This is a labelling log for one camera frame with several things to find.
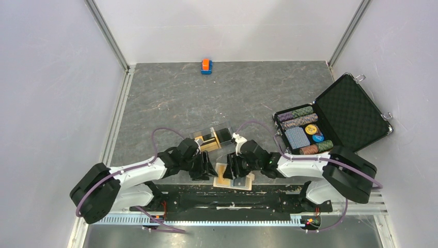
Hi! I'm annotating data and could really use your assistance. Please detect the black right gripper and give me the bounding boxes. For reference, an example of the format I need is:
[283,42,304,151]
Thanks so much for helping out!
[223,151,261,180]

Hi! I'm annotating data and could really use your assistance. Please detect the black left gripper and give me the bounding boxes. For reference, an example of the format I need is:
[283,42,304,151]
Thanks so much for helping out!
[181,150,217,180]

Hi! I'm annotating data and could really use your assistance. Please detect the beige leather card holder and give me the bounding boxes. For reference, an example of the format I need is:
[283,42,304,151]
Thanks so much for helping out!
[213,163,255,191]

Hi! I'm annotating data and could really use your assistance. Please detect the black and yellow credit cards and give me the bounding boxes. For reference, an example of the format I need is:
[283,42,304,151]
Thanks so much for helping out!
[193,127,232,152]

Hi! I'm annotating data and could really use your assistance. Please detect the gold VIP credit card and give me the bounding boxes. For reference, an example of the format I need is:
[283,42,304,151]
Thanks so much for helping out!
[217,165,229,186]

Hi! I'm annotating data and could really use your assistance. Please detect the clear acrylic card box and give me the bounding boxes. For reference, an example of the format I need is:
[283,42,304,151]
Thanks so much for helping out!
[190,121,234,160]

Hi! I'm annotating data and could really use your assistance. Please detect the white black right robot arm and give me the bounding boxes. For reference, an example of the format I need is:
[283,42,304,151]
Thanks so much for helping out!
[222,137,381,211]

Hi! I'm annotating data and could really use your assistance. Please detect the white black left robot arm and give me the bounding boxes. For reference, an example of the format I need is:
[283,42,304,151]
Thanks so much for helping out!
[69,138,217,224]

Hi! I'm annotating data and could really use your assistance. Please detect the blue patterned playing card deck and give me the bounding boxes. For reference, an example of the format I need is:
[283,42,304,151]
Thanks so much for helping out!
[285,127,310,149]

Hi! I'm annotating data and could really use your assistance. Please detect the green blue poker chip stack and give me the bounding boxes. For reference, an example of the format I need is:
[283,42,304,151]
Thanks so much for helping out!
[277,106,314,122]

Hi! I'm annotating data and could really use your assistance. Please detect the yellow dealer button chip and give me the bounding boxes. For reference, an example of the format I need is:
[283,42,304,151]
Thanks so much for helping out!
[304,124,319,135]

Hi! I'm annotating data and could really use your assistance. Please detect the blue round chip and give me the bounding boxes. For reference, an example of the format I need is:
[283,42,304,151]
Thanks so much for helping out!
[312,133,325,143]

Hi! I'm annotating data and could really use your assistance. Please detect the purple poker chip stack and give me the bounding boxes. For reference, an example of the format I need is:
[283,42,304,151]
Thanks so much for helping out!
[280,113,318,129]

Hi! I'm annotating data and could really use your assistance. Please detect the brown poker chip stack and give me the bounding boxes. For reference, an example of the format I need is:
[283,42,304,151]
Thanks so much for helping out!
[299,140,334,155]

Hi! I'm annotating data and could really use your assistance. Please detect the orange and blue toy car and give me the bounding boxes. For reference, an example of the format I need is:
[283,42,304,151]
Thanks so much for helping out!
[200,58,213,75]

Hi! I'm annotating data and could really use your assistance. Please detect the black poker chip case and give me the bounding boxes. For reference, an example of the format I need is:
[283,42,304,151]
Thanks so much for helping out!
[272,73,394,154]

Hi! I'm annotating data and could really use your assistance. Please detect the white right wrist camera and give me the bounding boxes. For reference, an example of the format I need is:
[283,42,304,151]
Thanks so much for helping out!
[232,133,247,154]

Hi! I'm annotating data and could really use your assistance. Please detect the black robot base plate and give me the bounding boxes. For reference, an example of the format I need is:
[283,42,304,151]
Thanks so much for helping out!
[142,184,333,221]

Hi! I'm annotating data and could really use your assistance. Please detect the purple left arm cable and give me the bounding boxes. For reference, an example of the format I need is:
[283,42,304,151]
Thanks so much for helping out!
[75,128,187,234]

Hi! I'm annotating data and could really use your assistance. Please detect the white slotted cable duct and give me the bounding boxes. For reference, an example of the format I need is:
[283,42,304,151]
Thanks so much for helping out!
[95,213,321,227]

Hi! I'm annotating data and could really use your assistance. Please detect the aluminium frame post right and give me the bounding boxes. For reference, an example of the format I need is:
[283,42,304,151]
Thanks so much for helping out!
[327,0,372,70]

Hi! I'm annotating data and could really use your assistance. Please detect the aluminium frame post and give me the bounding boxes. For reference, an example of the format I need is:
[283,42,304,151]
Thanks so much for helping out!
[327,0,372,70]
[84,0,130,72]

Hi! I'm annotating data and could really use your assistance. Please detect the aluminium frame post left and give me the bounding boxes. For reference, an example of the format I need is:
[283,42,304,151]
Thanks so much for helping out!
[84,0,130,72]

